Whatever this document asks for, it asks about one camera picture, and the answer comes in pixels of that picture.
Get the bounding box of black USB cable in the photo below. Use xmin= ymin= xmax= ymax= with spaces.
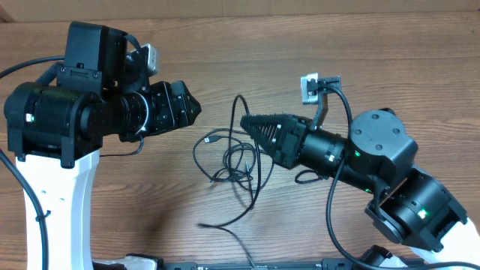
xmin=192 ymin=94 xmax=277 ymax=269

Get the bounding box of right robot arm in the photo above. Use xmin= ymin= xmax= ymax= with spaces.
xmin=241 ymin=108 xmax=479 ymax=269

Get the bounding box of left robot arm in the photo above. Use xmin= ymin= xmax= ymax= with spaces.
xmin=4 ymin=22 xmax=201 ymax=269

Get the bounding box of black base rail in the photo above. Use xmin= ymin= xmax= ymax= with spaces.
xmin=93 ymin=245 xmax=425 ymax=270

